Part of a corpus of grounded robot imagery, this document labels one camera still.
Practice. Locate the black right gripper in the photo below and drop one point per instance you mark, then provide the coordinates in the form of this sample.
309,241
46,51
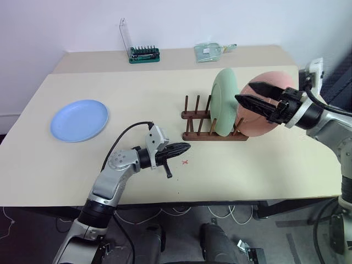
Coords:
286,107

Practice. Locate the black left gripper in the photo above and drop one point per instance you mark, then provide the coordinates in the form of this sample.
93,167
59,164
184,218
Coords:
162,159

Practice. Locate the pink plate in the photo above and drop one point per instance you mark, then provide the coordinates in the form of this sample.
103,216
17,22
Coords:
255,123

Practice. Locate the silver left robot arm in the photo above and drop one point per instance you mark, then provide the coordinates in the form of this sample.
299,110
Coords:
107,184

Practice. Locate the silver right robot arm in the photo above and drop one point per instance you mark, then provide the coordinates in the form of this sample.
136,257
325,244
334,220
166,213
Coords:
330,129

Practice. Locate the wooden dish rack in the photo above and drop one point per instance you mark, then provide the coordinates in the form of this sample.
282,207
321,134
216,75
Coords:
209,136

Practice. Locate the green plate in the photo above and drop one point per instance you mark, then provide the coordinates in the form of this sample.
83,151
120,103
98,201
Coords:
224,104

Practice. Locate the green dustpan in clear bag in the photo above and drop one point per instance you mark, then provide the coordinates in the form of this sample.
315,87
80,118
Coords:
207,52

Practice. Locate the dark curtain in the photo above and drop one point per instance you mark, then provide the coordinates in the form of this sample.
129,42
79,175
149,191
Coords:
339,77

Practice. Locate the dark rounded robot leg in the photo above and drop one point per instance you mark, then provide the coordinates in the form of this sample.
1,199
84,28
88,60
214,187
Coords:
155,242
215,242

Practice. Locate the green screwdriver bit set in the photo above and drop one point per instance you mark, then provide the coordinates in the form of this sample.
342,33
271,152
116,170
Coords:
144,56

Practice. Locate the blue plate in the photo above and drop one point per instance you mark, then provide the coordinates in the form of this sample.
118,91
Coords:
79,121

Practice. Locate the clear acrylic stand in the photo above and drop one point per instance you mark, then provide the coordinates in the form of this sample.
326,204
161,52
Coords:
126,35

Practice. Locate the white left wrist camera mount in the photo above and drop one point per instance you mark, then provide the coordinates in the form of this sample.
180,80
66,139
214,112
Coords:
156,137

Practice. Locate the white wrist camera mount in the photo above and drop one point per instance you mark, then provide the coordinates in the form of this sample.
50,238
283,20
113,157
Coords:
156,137
313,71

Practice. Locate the black table frame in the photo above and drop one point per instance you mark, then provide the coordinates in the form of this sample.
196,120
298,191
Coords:
192,204

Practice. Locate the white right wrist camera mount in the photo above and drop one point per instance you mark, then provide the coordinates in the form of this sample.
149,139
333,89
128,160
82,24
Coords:
313,71

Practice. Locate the black caster bracket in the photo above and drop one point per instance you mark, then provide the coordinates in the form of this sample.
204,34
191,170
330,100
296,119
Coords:
251,253

